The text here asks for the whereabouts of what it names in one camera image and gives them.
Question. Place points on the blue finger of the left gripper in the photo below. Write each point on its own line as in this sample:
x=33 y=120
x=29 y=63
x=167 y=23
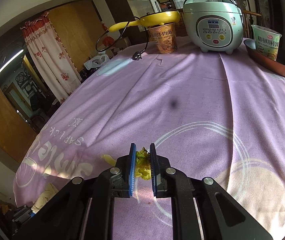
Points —
x=21 y=215

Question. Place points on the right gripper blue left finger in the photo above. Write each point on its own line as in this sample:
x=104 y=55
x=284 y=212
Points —
x=130 y=169

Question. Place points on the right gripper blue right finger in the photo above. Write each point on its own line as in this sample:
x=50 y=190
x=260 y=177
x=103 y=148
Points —
x=155 y=169

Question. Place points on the beige paper napkin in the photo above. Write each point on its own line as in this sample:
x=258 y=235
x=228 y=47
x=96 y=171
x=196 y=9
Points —
x=44 y=197

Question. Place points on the purple tablecloth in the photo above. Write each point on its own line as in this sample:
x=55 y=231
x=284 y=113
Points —
x=210 y=114

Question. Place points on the white plastic bag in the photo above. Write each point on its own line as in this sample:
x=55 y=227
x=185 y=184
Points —
x=97 y=61

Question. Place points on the white red floral curtain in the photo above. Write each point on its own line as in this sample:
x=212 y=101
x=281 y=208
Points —
x=50 y=57

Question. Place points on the brown instant noodle cup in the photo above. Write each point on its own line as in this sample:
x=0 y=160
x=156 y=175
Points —
x=164 y=37

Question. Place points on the yellow frying pan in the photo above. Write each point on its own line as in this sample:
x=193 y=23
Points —
x=159 y=18

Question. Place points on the light green rice cooker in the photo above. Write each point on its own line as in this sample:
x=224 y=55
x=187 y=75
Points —
x=214 y=25

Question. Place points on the red frying pan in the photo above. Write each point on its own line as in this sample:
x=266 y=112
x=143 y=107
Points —
x=277 y=66

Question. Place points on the green instant noodle cup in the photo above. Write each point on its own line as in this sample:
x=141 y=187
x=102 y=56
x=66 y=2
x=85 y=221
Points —
x=266 y=41

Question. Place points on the wooden chair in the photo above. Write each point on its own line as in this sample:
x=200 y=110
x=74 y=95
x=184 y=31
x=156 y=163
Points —
x=248 y=21

